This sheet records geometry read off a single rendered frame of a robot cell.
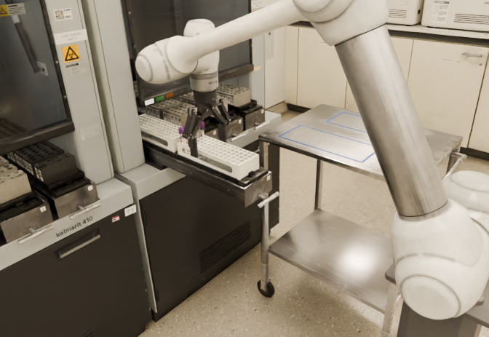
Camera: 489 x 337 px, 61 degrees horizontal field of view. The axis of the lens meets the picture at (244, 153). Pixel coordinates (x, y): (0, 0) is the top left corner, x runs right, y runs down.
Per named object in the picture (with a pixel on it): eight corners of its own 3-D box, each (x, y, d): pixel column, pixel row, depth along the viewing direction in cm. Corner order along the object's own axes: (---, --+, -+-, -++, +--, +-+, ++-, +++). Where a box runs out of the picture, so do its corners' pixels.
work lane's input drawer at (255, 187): (119, 149, 171) (116, 129, 167) (147, 138, 180) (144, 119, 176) (255, 213, 127) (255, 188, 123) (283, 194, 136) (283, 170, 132)
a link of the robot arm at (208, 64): (201, 65, 137) (172, 74, 128) (198, 15, 130) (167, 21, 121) (227, 69, 131) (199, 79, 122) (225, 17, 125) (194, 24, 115)
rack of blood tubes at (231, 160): (177, 157, 148) (175, 141, 145) (198, 147, 155) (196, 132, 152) (239, 183, 130) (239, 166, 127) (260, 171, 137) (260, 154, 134)
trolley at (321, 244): (255, 292, 197) (252, 133, 161) (310, 244, 228) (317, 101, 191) (391, 378, 157) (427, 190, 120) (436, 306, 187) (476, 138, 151)
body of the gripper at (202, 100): (203, 94, 128) (205, 122, 132) (222, 87, 134) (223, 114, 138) (186, 89, 133) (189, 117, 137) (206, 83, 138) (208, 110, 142)
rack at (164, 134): (126, 135, 167) (124, 120, 165) (146, 127, 174) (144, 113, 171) (174, 155, 149) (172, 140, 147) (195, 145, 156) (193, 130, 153)
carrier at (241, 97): (247, 100, 195) (247, 88, 192) (251, 101, 194) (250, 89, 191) (230, 107, 187) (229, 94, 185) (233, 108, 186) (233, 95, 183)
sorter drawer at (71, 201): (-23, 157, 169) (-30, 137, 165) (12, 145, 178) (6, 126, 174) (65, 225, 125) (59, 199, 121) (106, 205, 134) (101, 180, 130)
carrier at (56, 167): (76, 169, 138) (72, 153, 135) (78, 172, 137) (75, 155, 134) (41, 184, 130) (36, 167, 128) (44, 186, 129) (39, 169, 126)
